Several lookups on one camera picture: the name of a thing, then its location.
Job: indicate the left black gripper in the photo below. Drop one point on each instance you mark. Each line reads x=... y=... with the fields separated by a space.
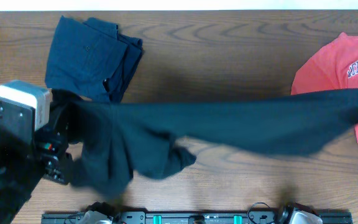
x=53 y=152

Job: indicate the black t-shirt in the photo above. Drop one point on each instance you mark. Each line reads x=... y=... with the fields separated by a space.
x=121 y=139

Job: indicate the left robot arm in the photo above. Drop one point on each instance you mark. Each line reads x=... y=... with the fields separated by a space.
x=28 y=155

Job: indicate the folded navy blue trousers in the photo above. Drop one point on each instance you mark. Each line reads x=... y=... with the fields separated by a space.
x=92 y=59

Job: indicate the red printed t-shirt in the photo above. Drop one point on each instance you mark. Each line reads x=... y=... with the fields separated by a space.
x=334 y=66

